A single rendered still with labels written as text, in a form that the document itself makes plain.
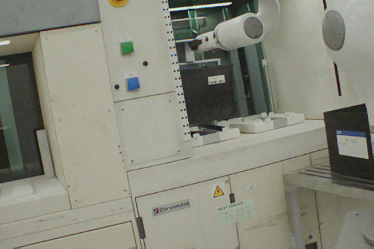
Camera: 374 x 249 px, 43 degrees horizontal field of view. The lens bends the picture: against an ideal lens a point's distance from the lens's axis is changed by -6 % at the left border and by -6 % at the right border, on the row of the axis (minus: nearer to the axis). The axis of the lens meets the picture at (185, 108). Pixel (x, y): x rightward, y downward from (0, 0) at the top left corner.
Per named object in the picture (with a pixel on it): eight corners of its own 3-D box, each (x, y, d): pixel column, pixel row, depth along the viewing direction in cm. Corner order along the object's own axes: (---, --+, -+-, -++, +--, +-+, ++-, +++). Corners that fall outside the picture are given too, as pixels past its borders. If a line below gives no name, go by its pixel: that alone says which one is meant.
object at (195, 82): (176, 140, 159) (163, 41, 156) (153, 134, 178) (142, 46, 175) (242, 127, 169) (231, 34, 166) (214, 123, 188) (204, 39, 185)
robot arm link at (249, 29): (241, 18, 144) (214, 23, 141) (264, 9, 132) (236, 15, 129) (248, 45, 145) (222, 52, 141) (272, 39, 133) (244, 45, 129)
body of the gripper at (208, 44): (214, 51, 143) (197, 55, 153) (244, 47, 147) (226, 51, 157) (209, 25, 142) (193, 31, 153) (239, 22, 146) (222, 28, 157)
